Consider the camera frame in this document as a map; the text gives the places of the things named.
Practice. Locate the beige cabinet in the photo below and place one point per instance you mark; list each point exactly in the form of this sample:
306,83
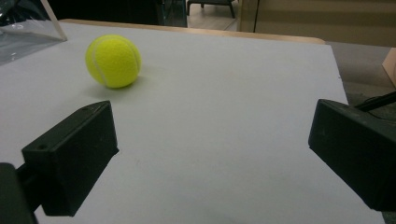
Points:
320,20

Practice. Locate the dark bench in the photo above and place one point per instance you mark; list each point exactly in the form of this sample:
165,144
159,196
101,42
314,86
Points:
211,5

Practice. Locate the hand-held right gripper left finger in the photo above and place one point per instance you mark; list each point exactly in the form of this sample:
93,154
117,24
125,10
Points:
71,158

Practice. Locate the clear plastic bag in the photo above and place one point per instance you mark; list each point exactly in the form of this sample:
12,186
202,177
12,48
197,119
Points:
25,34

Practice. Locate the wooden board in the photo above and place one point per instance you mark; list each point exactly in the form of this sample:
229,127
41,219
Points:
390,65

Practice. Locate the yellow tennis ball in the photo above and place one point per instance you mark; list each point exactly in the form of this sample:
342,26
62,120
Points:
113,61

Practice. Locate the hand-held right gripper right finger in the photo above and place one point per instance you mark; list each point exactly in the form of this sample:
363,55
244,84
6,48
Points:
355,152

